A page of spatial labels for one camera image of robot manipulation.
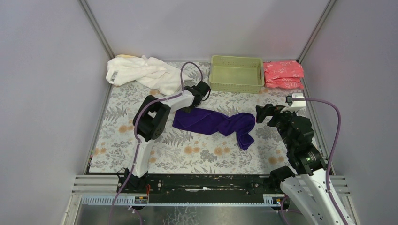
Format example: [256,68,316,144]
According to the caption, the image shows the purple microfibre towel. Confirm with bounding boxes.
[172,108,256,150]

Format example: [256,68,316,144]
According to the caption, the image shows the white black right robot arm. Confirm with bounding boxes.
[256,101,355,225]

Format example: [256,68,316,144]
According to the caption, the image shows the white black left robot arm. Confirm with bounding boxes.
[124,81,211,189]

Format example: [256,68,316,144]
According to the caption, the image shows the green perforated plastic basket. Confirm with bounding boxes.
[209,55,265,94]

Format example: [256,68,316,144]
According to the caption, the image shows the pink patterned plastic package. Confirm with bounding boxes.
[263,60,304,90]

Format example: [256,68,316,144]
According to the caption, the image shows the white crumpled towel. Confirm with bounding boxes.
[106,54,191,96]

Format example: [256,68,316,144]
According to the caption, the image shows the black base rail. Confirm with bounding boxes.
[116,173,290,205]

